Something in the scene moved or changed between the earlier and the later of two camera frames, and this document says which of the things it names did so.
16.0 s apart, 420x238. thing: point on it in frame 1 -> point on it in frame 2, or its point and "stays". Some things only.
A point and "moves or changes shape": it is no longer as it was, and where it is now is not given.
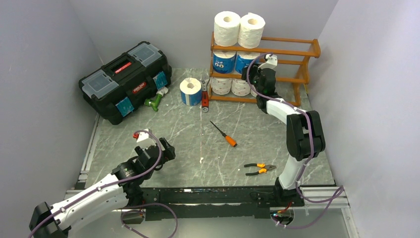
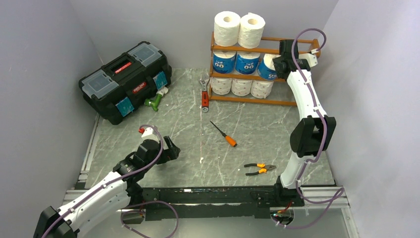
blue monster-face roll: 243,59 stays
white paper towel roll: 251,30 stays
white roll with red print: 220,85 stays
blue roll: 191,92 moves or changes shape
